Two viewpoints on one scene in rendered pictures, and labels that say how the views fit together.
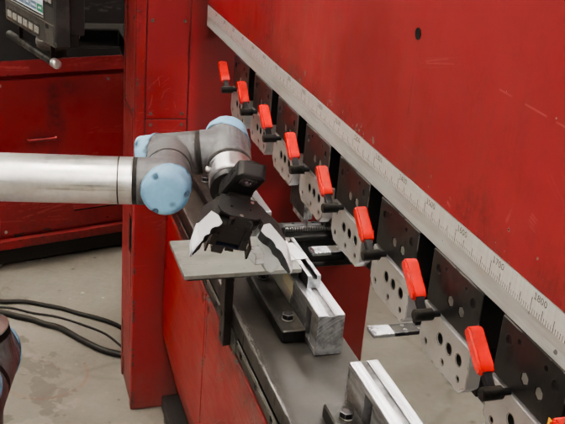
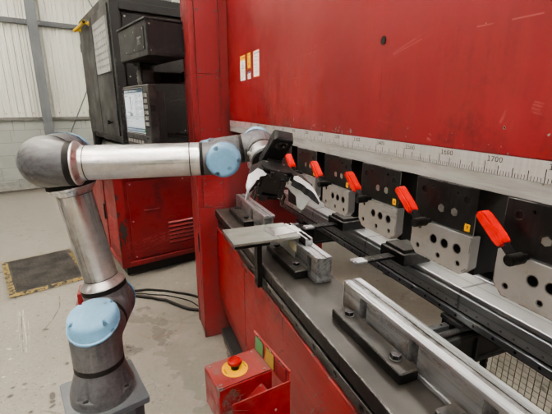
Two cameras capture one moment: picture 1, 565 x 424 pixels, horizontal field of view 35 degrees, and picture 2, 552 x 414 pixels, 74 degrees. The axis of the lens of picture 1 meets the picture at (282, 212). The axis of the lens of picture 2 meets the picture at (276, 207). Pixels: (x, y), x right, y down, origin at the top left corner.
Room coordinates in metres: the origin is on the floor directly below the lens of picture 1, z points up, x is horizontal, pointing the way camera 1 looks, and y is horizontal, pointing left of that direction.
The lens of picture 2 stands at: (0.47, 0.10, 1.48)
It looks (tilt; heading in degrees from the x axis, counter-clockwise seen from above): 15 degrees down; 357
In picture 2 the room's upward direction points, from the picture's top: straight up
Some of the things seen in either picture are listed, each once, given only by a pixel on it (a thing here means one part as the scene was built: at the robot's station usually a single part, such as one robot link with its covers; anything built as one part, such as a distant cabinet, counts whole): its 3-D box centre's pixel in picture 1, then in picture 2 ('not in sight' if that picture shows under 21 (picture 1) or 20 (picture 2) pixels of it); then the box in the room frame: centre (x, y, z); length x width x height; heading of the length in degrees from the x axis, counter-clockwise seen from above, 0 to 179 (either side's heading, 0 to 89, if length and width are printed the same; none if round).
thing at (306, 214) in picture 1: (301, 199); (295, 197); (1.88, -0.04, 1.13); 0.10 x 0.02 x 0.10; 19
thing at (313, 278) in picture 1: (299, 262); (297, 233); (1.85, -0.05, 0.99); 0.20 x 0.03 x 0.03; 19
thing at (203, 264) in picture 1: (234, 256); (260, 233); (1.83, 0.10, 1.00); 0.26 x 0.18 x 0.01; 109
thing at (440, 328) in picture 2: not in sight; (485, 329); (1.43, -0.59, 0.81); 0.64 x 0.08 x 0.14; 109
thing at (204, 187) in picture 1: (212, 198); (241, 216); (2.43, 0.21, 0.89); 0.30 x 0.05 x 0.03; 19
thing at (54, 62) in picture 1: (31, 40); not in sight; (2.89, 0.86, 1.20); 0.45 x 0.03 x 0.08; 36
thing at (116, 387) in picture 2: not in sight; (101, 374); (1.27, 0.51, 0.82); 0.15 x 0.15 x 0.10
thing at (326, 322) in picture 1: (301, 291); (300, 250); (1.83, -0.06, 0.92); 0.39 x 0.06 x 0.10; 19
